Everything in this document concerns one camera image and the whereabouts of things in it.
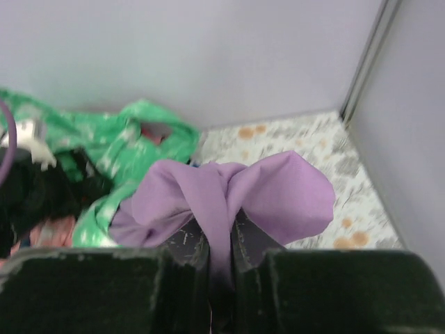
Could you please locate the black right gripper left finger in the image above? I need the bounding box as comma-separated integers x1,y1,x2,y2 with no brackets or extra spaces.
1,222,211,333

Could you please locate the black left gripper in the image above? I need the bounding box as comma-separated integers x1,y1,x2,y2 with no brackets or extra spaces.
1,148,113,257

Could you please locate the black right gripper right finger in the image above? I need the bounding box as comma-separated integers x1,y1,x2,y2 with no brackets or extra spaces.
231,212,444,333

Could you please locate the purple cloth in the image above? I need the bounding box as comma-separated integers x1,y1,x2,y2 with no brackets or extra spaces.
108,151,336,282

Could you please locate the green tie-dye cloth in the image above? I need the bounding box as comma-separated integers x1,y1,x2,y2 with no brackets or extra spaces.
1,88,200,247

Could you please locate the pink patterned cloth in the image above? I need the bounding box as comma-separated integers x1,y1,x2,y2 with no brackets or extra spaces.
10,216,76,255

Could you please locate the floral table mat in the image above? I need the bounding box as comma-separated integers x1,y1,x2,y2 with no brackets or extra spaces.
196,109,406,251

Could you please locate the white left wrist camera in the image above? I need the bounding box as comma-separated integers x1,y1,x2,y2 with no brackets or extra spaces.
6,118,57,171

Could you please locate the right aluminium frame post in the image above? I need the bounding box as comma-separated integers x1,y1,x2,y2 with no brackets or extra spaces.
339,0,403,126

